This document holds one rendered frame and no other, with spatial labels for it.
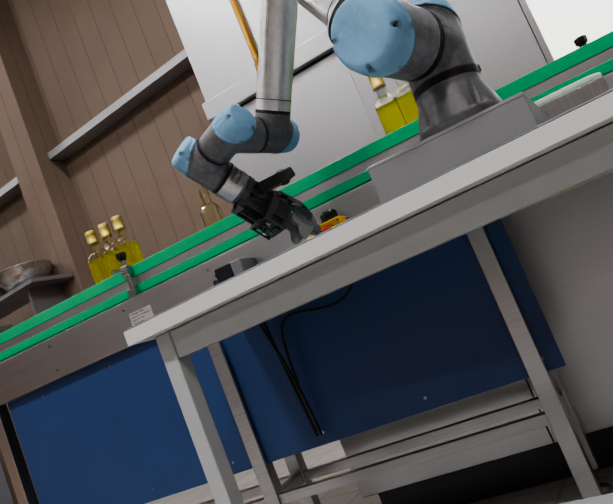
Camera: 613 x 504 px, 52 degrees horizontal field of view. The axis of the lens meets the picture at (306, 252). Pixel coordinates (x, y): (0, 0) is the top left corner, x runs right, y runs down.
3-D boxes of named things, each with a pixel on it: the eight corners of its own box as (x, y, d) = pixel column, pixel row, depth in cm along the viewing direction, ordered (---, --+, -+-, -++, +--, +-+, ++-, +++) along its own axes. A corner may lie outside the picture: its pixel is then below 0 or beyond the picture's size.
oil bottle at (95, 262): (131, 309, 200) (101, 228, 204) (119, 312, 195) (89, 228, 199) (118, 316, 202) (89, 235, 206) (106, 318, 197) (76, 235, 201)
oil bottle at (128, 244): (158, 296, 196) (128, 213, 200) (147, 298, 191) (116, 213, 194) (145, 303, 198) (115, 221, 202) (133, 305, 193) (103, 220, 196)
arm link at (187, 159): (184, 147, 125) (164, 173, 130) (231, 176, 128) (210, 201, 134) (194, 125, 130) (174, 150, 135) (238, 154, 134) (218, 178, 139)
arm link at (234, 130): (259, 102, 129) (232, 136, 136) (217, 98, 121) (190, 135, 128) (277, 132, 127) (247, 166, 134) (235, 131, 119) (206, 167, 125)
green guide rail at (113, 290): (483, 124, 143) (469, 93, 144) (483, 124, 142) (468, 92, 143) (-27, 374, 206) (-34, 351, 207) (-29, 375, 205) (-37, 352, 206)
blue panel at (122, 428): (566, 351, 153) (494, 191, 158) (566, 365, 136) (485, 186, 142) (90, 511, 210) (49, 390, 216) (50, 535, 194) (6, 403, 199)
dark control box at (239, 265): (265, 286, 161) (254, 256, 162) (251, 289, 154) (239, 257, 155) (239, 298, 164) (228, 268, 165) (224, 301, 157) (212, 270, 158)
